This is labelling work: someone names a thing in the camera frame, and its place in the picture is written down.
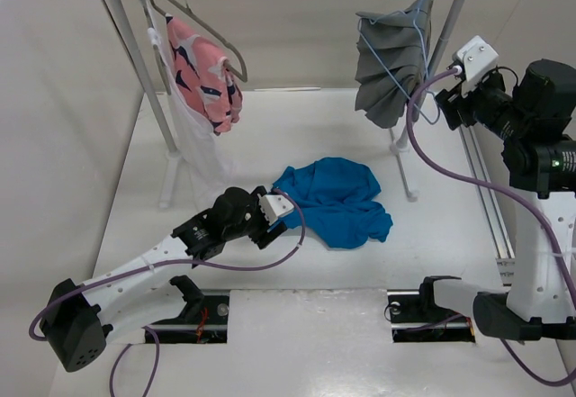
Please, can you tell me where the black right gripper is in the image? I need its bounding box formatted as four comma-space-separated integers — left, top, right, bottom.
435, 69, 533, 142

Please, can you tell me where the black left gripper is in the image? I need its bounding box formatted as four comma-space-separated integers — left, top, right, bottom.
223, 188, 284, 247

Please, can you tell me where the blue t shirt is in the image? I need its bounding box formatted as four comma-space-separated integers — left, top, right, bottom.
273, 157, 393, 249

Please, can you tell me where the light blue wire hanger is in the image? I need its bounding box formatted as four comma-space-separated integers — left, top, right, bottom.
357, 0, 446, 124

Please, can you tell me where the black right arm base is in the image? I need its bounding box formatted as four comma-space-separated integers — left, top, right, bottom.
384, 275, 476, 344

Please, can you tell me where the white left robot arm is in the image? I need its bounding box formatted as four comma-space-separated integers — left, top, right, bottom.
35, 186, 295, 373

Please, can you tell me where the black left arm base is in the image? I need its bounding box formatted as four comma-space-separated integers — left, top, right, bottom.
149, 275, 230, 345

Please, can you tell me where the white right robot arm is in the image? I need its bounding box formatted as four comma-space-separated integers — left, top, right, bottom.
406, 59, 575, 341

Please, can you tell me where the white hanging garment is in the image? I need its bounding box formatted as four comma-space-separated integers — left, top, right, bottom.
144, 0, 233, 186

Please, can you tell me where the pink patterned garment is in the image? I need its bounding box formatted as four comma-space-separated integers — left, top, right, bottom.
166, 14, 243, 135

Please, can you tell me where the grey hanging garment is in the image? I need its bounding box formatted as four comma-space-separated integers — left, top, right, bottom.
353, 0, 433, 130

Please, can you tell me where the white clothes rack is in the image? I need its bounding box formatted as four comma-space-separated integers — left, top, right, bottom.
83, 0, 478, 209

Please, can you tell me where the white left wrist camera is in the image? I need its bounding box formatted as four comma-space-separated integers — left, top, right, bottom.
259, 194, 295, 225

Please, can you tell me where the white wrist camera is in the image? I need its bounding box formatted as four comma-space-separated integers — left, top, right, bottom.
259, 194, 295, 225
452, 35, 500, 94

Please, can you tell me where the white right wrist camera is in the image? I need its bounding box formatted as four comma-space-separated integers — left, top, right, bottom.
452, 35, 500, 94

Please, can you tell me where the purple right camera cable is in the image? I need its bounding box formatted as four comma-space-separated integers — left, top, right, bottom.
405, 67, 576, 387

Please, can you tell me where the purple camera cable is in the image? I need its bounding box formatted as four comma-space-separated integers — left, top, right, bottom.
29, 189, 308, 397
405, 67, 576, 387

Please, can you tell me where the aluminium rail right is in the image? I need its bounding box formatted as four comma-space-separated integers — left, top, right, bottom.
459, 128, 516, 287

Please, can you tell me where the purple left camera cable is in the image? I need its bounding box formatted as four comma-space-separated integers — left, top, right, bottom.
29, 189, 308, 397

